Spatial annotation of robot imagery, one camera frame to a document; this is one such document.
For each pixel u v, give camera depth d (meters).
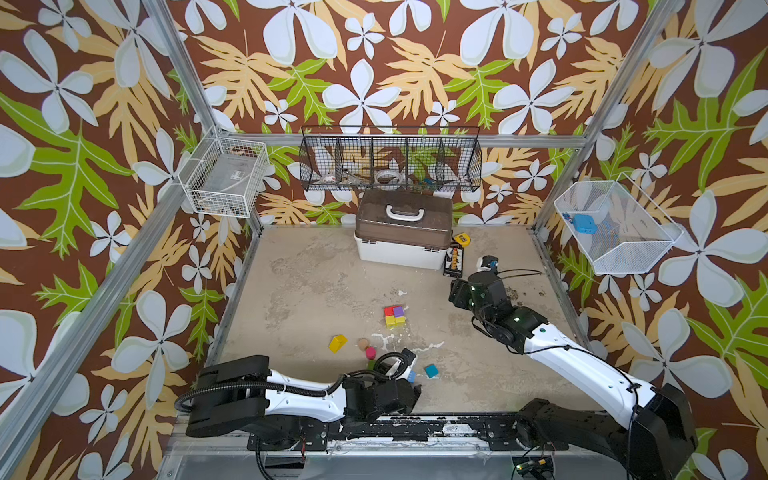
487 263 0.70
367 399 0.60
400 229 0.94
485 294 0.59
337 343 0.88
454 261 1.08
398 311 0.94
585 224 0.86
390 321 0.91
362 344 0.89
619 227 0.82
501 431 0.73
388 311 0.95
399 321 0.93
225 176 0.86
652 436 0.38
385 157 0.97
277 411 0.45
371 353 0.86
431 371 0.84
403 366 0.63
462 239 1.15
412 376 0.86
